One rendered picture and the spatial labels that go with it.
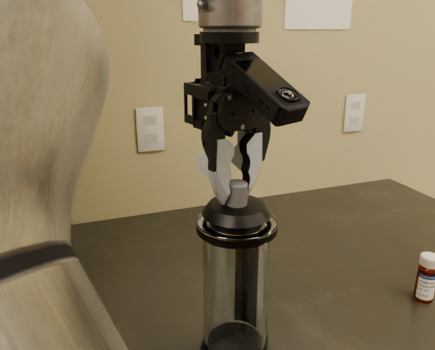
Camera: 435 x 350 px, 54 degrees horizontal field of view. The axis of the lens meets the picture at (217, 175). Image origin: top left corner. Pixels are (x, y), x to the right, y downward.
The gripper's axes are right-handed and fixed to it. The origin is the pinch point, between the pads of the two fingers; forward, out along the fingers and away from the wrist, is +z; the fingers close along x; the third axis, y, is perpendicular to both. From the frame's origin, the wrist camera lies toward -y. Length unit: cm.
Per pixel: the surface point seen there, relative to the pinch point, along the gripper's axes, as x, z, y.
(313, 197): -57, 26, 38
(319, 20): -62, -22, 45
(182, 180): -23, 19, 55
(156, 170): -16, 16, 57
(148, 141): -14, 7, 57
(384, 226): -57, 26, 15
